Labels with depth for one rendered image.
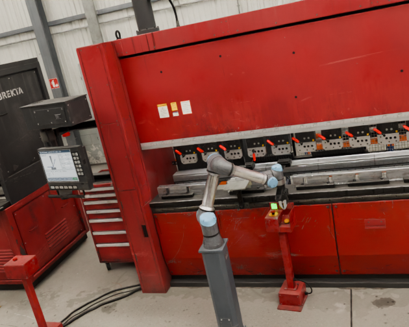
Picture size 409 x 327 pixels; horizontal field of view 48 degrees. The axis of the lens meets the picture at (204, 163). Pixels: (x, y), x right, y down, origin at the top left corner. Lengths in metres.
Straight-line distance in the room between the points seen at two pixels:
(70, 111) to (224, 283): 1.71
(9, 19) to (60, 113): 6.50
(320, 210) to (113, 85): 1.94
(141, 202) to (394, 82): 2.23
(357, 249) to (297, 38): 1.71
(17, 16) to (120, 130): 6.29
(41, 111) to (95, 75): 0.52
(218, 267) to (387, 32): 2.01
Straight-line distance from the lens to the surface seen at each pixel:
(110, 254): 4.98
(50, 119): 3.73
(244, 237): 3.99
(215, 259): 3.32
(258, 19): 3.56
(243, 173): 3.20
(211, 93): 3.74
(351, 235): 3.85
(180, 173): 4.39
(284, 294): 3.90
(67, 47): 9.36
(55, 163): 3.83
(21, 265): 3.92
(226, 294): 3.46
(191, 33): 3.70
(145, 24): 3.93
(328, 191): 3.69
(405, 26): 3.52
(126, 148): 3.92
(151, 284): 4.46
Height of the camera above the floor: 2.28
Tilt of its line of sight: 17 degrees down
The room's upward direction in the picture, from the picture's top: 12 degrees counter-clockwise
